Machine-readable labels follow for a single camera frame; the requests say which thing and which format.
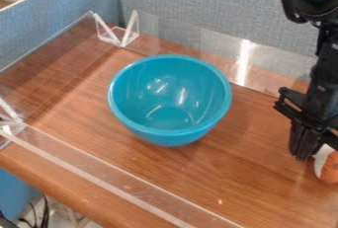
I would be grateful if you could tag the clear acrylic left bracket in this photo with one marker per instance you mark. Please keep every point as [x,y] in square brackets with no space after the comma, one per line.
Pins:
[11,123]

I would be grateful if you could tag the clear acrylic back barrier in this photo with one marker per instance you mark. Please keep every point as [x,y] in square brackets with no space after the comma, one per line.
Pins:
[76,61]

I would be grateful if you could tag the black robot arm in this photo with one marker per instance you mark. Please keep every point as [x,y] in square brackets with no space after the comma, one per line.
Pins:
[321,14]

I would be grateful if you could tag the blue partition with wooden shelf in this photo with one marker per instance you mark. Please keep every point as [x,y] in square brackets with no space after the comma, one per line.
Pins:
[32,21]

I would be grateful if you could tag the blue plastic bowl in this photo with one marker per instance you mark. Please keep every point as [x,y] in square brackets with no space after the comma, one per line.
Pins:
[170,98]

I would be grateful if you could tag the white brown toy mushroom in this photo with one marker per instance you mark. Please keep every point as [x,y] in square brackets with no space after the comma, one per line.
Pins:
[326,164]

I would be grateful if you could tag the clear acrylic front barrier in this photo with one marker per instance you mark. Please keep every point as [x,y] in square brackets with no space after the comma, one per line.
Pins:
[171,207]

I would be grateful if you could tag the clear acrylic corner bracket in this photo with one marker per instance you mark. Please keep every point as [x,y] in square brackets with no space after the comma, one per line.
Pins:
[116,35]

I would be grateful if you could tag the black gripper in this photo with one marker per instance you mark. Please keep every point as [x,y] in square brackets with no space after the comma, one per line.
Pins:
[313,114]

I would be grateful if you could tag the clear acrylic barrier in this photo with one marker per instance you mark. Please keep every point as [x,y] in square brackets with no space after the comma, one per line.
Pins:
[171,207]
[76,61]

